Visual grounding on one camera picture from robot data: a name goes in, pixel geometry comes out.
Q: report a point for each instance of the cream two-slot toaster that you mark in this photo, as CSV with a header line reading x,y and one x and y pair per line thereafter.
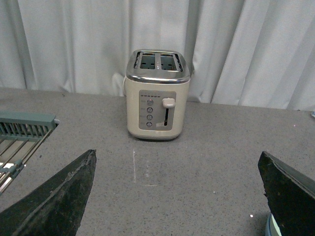
x,y
156,87

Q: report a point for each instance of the blue bowl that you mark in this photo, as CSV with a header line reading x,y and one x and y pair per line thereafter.
x,y
267,227

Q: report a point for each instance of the white curtain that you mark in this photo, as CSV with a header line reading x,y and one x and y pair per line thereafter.
x,y
239,52

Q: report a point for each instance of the green dish rack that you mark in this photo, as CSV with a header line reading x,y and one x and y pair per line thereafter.
x,y
21,134

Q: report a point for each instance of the green bowl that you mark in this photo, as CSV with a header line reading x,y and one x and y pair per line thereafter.
x,y
275,230

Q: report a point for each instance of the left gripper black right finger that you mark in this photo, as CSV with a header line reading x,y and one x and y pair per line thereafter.
x,y
290,195

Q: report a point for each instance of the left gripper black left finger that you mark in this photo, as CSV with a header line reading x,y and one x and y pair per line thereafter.
x,y
56,207

